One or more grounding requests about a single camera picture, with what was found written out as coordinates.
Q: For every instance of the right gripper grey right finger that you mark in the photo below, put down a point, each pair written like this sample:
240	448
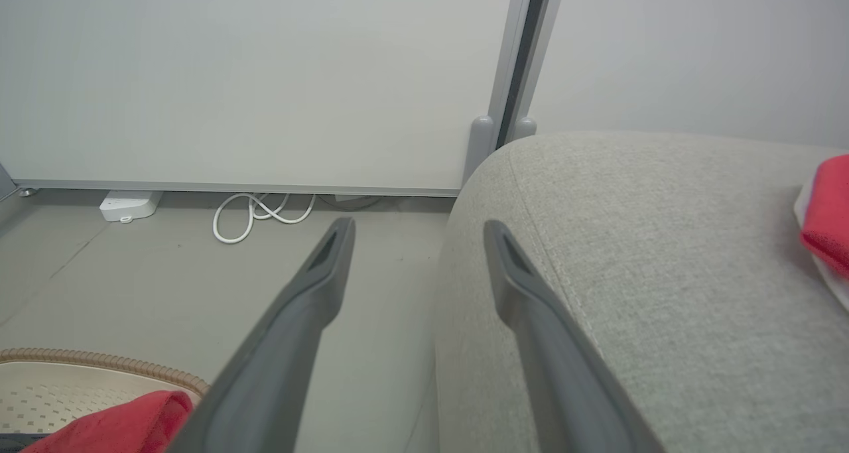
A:
550	347

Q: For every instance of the grey fabric sofa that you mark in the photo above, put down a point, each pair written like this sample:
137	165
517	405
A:
663	274

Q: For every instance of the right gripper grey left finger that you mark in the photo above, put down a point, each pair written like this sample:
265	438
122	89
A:
278	347

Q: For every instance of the grey partition foot with caster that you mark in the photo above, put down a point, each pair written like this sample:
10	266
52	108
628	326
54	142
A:
6	184

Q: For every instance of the beige plastic laundry basket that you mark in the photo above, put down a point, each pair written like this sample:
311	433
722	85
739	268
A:
66	393

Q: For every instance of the wide white partition panel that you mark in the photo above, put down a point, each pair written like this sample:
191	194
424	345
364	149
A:
265	75

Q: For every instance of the white power strip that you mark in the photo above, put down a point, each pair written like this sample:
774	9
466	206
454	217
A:
129	205

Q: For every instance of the red garment with white label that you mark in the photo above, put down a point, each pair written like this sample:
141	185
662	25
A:
119	426

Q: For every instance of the white cloth piece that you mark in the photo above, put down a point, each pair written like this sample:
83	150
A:
833	283

